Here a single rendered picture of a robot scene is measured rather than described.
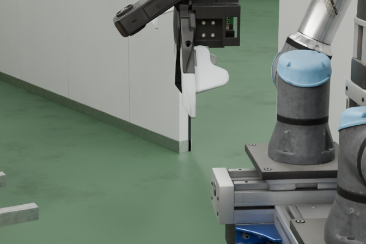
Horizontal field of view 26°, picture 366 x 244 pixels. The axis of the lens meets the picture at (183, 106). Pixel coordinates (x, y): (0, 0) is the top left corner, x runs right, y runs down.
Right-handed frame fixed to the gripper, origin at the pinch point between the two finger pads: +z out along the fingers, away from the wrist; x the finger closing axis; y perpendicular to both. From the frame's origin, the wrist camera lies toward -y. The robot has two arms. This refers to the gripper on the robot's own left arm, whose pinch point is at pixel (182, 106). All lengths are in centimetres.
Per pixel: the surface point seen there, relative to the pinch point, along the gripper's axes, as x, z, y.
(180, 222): 290, 132, 24
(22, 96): 608, 132, -93
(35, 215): 59, 38, -27
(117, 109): 490, 117, -8
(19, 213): 58, 36, -30
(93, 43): 521, 70, -26
